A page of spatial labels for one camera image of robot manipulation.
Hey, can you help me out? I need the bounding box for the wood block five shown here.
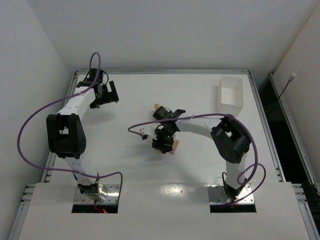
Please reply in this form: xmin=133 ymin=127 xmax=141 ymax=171
xmin=154 ymin=103 xmax=160 ymax=111

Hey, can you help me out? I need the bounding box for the white plastic box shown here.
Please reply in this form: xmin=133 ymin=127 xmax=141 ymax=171
xmin=216 ymin=76 xmax=244 ymax=117

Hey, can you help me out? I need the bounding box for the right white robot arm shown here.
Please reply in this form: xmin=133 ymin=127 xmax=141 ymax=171
xmin=152 ymin=117 xmax=251 ymax=200

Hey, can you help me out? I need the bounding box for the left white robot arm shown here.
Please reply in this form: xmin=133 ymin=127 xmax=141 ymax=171
xmin=46 ymin=68 xmax=119 ymax=200

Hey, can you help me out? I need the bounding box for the wood block four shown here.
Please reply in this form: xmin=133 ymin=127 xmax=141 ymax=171
xmin=170 ymin=139 xmax=180 ymax=154

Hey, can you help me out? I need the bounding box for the white front cover panel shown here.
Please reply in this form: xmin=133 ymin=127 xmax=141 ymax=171
xmin=20 ymin=183 xmax=309 ymax=240

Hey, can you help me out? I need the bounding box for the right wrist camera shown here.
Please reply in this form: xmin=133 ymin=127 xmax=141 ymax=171
xmin=140 ymin=125 xmax=157 ymax=140

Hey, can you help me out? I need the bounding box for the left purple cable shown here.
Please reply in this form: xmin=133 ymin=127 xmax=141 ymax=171
xmin=16 ymin=51 xmax=124 ymax=190

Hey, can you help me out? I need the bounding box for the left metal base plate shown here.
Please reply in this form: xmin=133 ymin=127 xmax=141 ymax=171
xmin=73 ymin=184 xmax=120 ymax=205

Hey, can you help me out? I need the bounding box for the metal base plate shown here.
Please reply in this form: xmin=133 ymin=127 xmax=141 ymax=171
xmin=207 ymin=184 xmax=255 ymax=206
xmin=73 ymin=184 xmax=120 ymax=205

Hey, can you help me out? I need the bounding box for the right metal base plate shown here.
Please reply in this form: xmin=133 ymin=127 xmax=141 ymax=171
xmin=207 ymin=184 xmax=255 ymax=206

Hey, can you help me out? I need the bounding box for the black wall cable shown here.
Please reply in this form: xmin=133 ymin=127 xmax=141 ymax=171
xmin=276 ymin=72 xmax=297 ymax=101

